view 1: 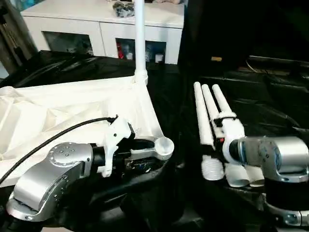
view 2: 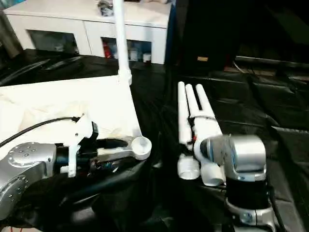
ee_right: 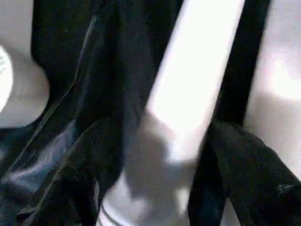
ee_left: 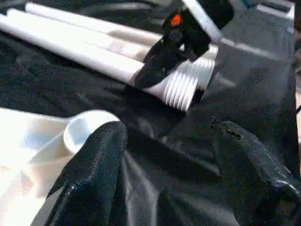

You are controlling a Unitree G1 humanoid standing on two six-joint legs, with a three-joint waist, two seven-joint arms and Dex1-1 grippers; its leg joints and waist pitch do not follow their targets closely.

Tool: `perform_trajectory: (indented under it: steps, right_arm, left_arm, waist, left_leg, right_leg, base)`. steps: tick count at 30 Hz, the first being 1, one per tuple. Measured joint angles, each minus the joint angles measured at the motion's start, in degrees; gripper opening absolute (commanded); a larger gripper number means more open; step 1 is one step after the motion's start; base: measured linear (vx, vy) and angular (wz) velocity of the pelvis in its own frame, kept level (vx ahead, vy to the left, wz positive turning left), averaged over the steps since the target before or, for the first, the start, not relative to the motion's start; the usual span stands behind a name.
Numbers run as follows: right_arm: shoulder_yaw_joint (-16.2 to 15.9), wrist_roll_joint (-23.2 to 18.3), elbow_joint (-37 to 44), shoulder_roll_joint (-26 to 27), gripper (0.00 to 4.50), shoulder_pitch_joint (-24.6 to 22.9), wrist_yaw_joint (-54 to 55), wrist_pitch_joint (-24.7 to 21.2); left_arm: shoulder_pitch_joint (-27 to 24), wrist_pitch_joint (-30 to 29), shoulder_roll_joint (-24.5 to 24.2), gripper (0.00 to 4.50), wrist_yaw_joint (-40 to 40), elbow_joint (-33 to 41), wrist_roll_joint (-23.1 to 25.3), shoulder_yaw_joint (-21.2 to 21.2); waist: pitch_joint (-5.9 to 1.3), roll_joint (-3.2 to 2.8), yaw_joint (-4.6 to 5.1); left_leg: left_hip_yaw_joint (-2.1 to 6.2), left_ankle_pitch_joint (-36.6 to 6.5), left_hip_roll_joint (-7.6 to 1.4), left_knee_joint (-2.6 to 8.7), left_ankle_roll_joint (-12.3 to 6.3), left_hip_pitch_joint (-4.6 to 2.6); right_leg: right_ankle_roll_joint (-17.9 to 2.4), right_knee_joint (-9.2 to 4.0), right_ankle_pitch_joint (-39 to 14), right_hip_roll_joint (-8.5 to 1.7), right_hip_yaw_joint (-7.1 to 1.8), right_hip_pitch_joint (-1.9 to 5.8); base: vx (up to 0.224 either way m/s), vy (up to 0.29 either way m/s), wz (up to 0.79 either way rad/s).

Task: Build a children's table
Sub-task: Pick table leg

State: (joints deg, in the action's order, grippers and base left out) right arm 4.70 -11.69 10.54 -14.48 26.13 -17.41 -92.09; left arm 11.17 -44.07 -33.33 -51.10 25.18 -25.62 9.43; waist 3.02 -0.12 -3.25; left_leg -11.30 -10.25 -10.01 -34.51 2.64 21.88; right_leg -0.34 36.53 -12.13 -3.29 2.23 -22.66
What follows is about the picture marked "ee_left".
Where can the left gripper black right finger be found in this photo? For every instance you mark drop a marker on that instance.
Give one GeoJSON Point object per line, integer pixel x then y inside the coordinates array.
{"type": "Point", "coordinates": [263, 183]}

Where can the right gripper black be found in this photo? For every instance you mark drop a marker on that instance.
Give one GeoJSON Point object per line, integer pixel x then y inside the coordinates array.
{"type": "Point", "coordinates": [190, 35]}

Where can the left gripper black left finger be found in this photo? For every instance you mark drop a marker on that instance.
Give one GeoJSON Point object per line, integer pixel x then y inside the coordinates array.
{"type": "Point", "coordinates": [94, 176]}

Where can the white plastic table top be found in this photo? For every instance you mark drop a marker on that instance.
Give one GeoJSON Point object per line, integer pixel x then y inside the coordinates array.
{"type": "Point", "coordinates": [35, 146]}

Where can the black work mat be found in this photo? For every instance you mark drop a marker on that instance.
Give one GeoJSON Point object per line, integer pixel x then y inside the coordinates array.
{"type": "Point", "coordinates": [164, 153]}

